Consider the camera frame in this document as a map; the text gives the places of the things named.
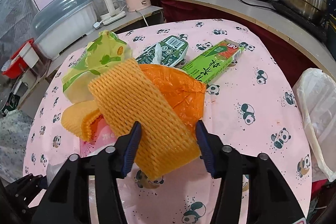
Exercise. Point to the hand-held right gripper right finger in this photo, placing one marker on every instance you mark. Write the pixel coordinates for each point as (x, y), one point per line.
(205, 146)

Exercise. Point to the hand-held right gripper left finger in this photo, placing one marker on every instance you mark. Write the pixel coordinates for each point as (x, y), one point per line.
(131, 146)

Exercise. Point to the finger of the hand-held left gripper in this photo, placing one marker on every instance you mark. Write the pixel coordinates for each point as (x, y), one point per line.
(23, 191)

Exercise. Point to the pink paper packet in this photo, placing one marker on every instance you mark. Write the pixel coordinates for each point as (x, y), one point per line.
(89, 146)

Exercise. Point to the large orange foam fruit net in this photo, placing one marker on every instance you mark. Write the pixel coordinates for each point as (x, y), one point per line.
(136, 98)

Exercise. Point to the orange plastic bag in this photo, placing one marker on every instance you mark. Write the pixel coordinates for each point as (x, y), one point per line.
(178, 92)

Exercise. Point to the small yellow foam fruit net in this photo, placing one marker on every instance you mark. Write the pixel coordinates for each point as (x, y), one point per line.
(76, 116)

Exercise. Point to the yellow-green snack bag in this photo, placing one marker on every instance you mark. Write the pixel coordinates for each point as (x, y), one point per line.
(105, 56)

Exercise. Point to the green foil snack packet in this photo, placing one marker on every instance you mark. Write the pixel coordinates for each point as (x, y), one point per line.
(172, 52)

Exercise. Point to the bin with white bag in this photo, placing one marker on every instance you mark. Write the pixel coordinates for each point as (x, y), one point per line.
(315, 108)

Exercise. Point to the pink panda print tablecloth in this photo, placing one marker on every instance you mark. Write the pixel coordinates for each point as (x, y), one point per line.
(236, 134)

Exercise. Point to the light green paper box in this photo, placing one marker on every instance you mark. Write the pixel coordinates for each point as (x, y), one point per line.
(210, 64)

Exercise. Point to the red and white container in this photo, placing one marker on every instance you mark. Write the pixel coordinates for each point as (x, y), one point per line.
(13, 69)

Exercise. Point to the white power plug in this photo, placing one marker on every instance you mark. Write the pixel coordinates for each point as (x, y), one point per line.
(97, 24)

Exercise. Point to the white dish box clear lid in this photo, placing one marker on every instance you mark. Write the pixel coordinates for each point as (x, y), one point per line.
(65, 29)

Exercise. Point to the black induction cooker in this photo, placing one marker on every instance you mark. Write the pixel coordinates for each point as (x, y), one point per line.
(304, 23)

